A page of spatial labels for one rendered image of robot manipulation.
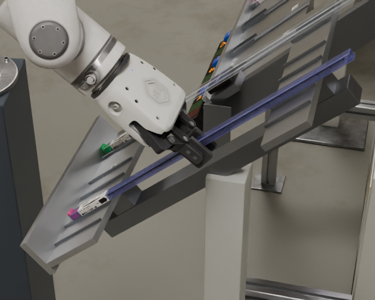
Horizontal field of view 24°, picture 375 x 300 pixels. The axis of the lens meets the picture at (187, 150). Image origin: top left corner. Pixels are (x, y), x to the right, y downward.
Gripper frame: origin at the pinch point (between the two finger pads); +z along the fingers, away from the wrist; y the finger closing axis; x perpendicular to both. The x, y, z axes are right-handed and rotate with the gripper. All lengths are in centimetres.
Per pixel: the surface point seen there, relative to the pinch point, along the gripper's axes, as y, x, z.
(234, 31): 64, 18, 5
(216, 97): 33.6, 13.4, 5.1
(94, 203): -0.7, 19.2, -3.9
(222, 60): 52, 18, 5
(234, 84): 33.5, 9.1, 5.5
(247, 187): 7.5, 5.2, 11.9
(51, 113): 127, 121, -5
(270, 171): 106, 68, 51
